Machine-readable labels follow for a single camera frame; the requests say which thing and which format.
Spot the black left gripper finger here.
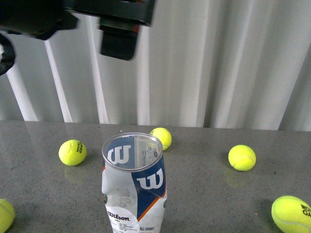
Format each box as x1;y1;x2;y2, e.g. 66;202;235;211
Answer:
100;21;138;61

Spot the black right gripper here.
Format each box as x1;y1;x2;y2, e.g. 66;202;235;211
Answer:
0;0;156;40

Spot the Wilson tennis ball can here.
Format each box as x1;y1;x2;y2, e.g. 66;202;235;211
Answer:
102;133;167;233

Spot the far yellow tennis ball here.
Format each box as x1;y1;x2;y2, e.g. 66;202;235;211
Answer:
150;127;172;150

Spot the Head Team tennis ball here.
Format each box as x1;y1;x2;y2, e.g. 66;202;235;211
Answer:
58;139;86;166

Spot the plain yellow tennis ball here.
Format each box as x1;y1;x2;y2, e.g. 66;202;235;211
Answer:
228;145;257;171

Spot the near left tennis ball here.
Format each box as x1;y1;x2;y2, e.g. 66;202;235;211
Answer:
0;199;15;233

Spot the Roland Garros tennis ball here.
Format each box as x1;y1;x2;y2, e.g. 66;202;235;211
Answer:
271;196;311;233

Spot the white pleated curtain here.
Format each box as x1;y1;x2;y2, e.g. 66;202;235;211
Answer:
0;0;311;131

